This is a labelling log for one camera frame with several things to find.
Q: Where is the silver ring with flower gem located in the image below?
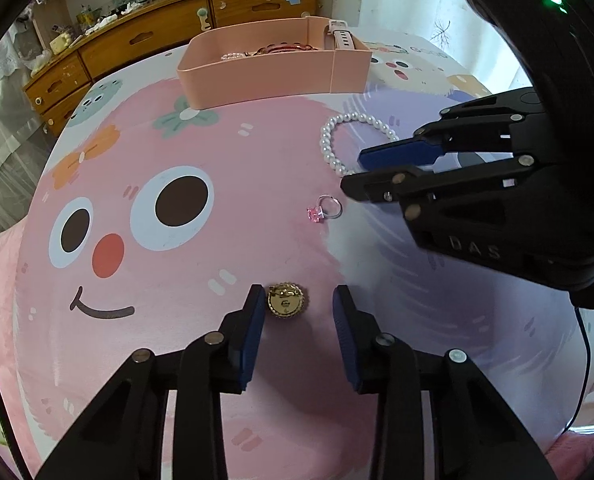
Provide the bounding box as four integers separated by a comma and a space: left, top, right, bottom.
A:
306, 195, 343, 223

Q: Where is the white lace cloth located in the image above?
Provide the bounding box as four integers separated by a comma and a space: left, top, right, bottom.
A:
0, 25, 52, 246

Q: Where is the round gold brooch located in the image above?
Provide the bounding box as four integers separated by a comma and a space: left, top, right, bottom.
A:
267, 282, 309, 319

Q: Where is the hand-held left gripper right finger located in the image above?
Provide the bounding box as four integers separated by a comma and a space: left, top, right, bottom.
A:
332, 284, 558, 480

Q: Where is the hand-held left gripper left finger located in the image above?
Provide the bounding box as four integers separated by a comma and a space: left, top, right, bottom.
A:
34, 284, 267, 480

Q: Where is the cartoon printed table mat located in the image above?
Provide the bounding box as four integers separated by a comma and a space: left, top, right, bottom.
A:
14, 30, 594, 480

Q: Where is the red bracelet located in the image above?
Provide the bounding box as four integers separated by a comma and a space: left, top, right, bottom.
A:
249, 42, 323, 56

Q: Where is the black cable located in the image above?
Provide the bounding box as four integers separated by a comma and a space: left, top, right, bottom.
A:
564, 305, 590, 431

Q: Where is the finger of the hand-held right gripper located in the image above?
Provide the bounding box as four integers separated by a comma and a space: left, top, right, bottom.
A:
358, 87, 546, 171
341, 153, 536, 207

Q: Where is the wooden desk with drawers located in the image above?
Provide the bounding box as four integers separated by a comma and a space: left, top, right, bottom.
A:
22, 0, 323, 138

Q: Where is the white pearl bracelet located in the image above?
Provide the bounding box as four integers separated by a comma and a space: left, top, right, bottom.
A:
319, 111, 400, 177

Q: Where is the pink plastic tray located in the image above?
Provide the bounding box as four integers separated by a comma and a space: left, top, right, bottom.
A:
177, 16, 373, 111

